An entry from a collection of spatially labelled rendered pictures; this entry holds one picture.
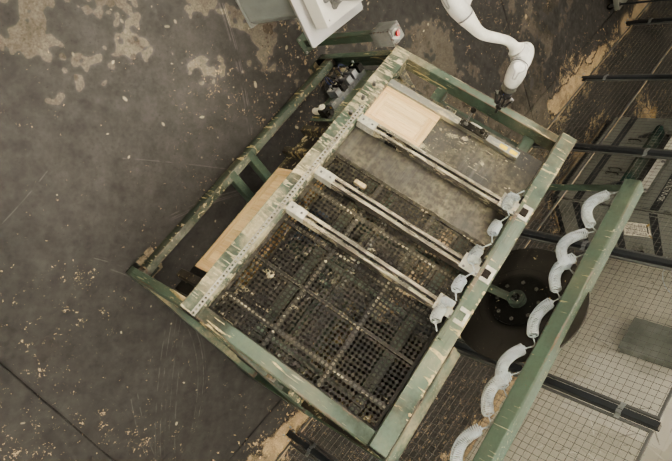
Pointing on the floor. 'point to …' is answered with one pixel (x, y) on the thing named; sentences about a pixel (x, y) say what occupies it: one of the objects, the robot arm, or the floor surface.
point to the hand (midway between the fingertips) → (498, 108)
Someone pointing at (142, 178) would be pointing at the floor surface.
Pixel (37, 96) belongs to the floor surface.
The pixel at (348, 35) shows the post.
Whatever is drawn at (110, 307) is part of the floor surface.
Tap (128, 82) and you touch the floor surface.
